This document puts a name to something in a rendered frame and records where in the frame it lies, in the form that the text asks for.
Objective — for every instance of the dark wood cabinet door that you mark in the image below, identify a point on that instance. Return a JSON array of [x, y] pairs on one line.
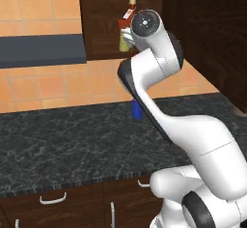
[[218, 38]]

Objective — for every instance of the yellow shaker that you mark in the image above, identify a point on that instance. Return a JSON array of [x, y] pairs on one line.
[[123, 45]]

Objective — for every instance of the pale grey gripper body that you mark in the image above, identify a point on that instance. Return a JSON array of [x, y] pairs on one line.
[[128, 34]]

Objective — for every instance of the dark grey shelf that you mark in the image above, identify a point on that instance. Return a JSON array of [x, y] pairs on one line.
[[41, 50]]

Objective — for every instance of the dark wood cupboard door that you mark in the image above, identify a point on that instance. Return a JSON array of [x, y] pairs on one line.
[[131, 206]]

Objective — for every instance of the dark wood drawer front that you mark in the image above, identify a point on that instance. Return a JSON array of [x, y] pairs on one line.
[[74, 211]]

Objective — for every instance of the blue bottle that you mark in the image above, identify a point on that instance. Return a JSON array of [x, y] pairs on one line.
[[136, 111]]

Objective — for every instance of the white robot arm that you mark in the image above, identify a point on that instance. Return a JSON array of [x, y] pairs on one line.
[[193, 141]]

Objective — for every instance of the red condiment bottle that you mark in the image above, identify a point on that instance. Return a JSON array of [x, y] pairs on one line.
[[128, 16]]

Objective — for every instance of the dark wood wall cabinet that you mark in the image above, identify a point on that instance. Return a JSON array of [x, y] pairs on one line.
[[99, 19]]

